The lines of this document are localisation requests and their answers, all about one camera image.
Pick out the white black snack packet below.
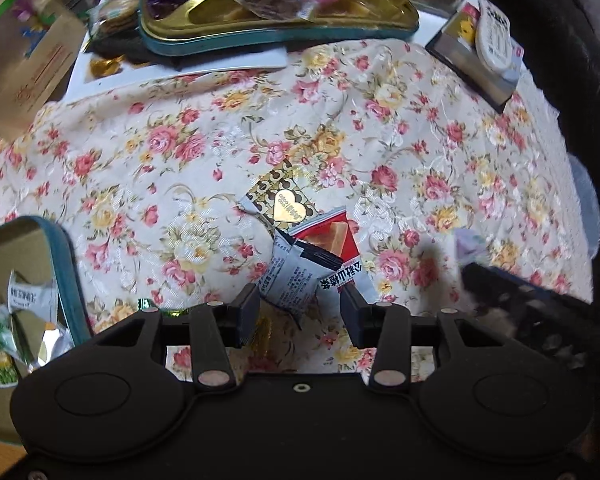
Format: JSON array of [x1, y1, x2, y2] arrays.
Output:
[[258, 230, 379, 324]]

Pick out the red biscuit packet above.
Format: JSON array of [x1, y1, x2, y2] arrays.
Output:
[[289, 207, 363, 282]]

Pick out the gold heart chocolate packet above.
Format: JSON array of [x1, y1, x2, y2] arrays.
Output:
[[238, 159, 317, 230]]

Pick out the yellow green snack packet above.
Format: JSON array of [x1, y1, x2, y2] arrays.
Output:
[[0, 351, 19, 389]]

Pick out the gold candy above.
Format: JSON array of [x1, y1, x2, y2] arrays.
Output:
[[246, 310, 284, 372]]

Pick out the grey white snack bar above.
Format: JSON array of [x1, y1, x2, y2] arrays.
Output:
[[7, 270, 59, 324]]

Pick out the floral tablecloth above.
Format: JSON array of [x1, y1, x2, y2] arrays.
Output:
[[0, 39, 596, 384]]

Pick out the empty gold metal tray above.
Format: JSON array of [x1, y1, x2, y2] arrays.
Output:
[[0, 216, 93, 445]]

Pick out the white board under tray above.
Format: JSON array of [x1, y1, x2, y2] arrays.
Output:
[[58, 44, 288, 102]]

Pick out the white remote control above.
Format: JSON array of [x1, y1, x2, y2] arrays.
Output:
[[475, 0, 513, 74]]

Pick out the teal gold snack tray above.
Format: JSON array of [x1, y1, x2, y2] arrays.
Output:
[[140, 0, 419, 58]]

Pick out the brown paper bag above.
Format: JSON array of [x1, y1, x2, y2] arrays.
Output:
[[0, 0, 85, 141]]

